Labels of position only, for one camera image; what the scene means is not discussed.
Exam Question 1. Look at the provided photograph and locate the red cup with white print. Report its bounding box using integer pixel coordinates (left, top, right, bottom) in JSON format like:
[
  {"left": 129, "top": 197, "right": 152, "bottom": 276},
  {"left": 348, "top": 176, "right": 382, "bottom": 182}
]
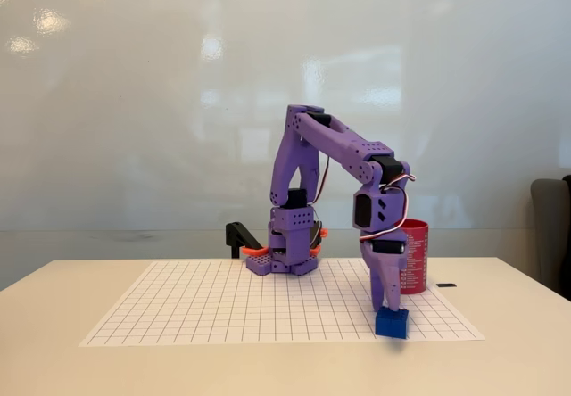
[{"left": 398, "top": 219, "right": 430, "bottom": 296}]

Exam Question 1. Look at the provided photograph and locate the blue toy brick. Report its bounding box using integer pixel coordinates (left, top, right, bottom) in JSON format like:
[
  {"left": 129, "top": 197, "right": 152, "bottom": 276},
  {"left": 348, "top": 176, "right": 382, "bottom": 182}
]
[{"left": 374, "top": 306, "right": 410, "bottom": 340}]

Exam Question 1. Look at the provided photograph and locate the white red servo cable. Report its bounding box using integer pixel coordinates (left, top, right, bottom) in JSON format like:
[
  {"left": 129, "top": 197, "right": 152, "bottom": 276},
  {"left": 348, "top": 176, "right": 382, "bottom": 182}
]
[{"left": 359, "top": 173, "right": 417, "bottom": 242}]

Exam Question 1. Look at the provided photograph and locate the white grid paper mat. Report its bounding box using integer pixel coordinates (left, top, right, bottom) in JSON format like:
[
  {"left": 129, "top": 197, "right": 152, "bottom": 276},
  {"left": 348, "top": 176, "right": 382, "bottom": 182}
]
[{"left": 79, "top": 260, "right": 486, "bottom": 348}]

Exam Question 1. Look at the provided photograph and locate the grey chair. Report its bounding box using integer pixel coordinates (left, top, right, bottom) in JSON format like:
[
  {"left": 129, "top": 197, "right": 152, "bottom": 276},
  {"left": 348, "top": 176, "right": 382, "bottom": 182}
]
[{"left": 529, "top": 174, "right": 571, "bottom": 301}]

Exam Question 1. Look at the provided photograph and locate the black table clamp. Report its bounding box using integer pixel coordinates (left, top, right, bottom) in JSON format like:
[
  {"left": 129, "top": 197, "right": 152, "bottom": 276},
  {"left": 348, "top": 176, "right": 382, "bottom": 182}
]
[{"left": 225, "top": 220, "right": 265, "bottom": 260}]

